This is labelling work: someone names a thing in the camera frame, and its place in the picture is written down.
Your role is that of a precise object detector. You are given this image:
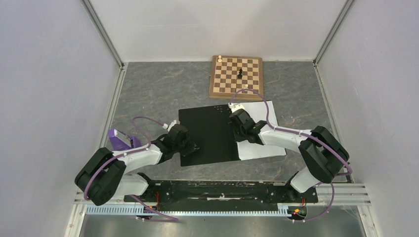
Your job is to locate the white paper sheet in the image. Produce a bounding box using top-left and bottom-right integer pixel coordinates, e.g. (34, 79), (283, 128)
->
(235, 100), (287, 161)

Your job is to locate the teal black file folder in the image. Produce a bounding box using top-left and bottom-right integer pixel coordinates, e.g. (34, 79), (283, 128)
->
(178, 105), (239, 167)

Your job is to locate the purple stand with phone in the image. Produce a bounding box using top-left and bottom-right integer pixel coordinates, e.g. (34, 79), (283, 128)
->
(107, 128), (141, 151)

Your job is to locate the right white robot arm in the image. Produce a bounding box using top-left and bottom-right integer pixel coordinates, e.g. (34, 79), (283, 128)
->
(229, 105), (350, 201)

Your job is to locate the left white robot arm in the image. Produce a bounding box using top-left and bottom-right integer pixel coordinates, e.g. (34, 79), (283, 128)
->
(75, 120), (199, 206)

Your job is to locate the black chess piece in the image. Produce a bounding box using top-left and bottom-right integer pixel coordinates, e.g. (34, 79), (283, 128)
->
(237, 69), (243, 79)

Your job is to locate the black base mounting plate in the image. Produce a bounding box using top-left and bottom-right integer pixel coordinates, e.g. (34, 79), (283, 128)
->
(139, 180), (318, 212)

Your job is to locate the wooden chessboard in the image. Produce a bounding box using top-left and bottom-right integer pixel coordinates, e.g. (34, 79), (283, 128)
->
(209, 55), (264, 101)

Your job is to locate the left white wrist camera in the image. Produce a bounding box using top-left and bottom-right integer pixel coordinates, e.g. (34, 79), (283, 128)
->
(162, 120), (179, 131)

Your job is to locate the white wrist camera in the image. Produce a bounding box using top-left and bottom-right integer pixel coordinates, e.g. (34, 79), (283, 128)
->
(162, 120), (179, 131)
(228, 103), (246, 114)

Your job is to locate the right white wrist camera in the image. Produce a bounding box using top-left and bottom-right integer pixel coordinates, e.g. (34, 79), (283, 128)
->
(228, 103), (246, 114)

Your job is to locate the white toothed cable duct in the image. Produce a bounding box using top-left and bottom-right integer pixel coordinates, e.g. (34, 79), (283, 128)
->
(85, 204), (292, 217)

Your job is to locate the aluminium frame rail left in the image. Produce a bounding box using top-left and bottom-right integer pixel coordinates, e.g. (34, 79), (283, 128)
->
(81, 0), (125, 69)

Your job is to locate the aluminium frame rail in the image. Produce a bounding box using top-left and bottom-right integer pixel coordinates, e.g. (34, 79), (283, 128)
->
(81, 0), (125, 69)
(313, 0), (356, 68)

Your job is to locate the aluminium frame rail right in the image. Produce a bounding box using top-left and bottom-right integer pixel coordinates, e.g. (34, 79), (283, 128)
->
(313, 0), (356, 68)

